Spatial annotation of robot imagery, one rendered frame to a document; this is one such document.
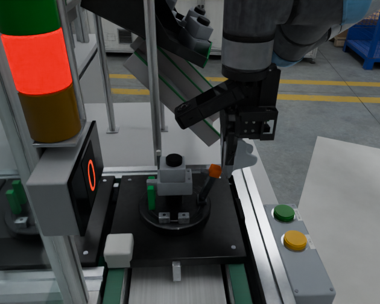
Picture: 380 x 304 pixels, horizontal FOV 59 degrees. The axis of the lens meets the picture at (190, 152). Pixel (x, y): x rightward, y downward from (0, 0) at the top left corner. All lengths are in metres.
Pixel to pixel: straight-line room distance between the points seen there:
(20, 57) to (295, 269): 0.50
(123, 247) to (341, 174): 0.67
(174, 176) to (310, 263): 0.28
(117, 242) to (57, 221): 0.25
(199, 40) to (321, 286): 0.54
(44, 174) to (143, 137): 0.80
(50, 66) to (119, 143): 0.80
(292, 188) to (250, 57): 1.91
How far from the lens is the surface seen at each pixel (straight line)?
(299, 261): 0.63
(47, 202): 0.35
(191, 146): 1.07
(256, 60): 0.49
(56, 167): 0.35
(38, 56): 0.31
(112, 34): 4.80
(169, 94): 0.78
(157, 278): 0.64
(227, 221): 0.65
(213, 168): 0.61
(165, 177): 0.59
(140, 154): 1.04
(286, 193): 2.31
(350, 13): 0.53
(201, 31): 0.78
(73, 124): 0.35
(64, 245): 0.45
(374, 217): 0.93
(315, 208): 0.90
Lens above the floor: 1.43
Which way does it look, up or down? 33 degrees down
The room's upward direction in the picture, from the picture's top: straight up
